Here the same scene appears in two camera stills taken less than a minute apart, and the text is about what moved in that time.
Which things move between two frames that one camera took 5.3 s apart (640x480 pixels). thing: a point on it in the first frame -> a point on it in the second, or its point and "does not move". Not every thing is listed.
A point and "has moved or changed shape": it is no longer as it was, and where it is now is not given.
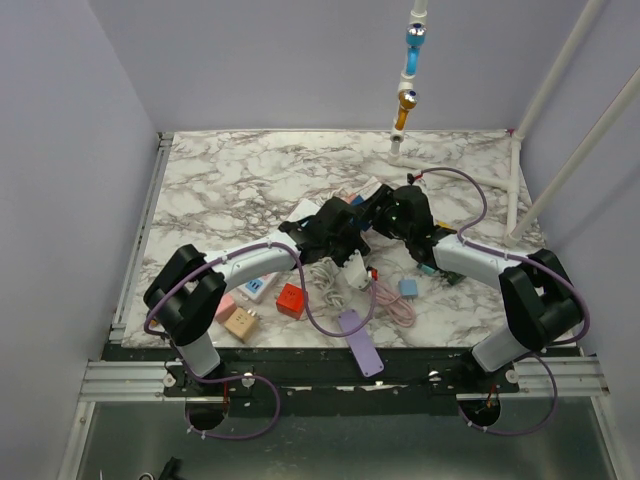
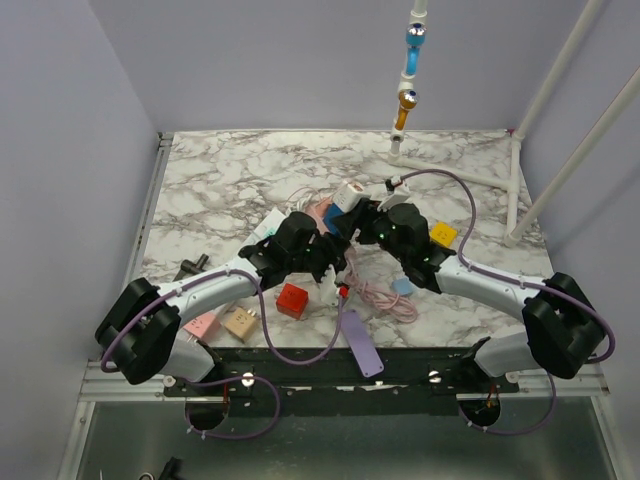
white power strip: (257, 289) has moved or changed shape
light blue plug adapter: (408, 289) has moved or changed shape
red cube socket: (291, 300) does not move
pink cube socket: (226, 308) has moved or changed shape
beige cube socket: (241, 324) does not move
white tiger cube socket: (369, 191) -> (348, 196)
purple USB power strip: (361, 344) does not move
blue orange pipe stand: (416, 35) does not move
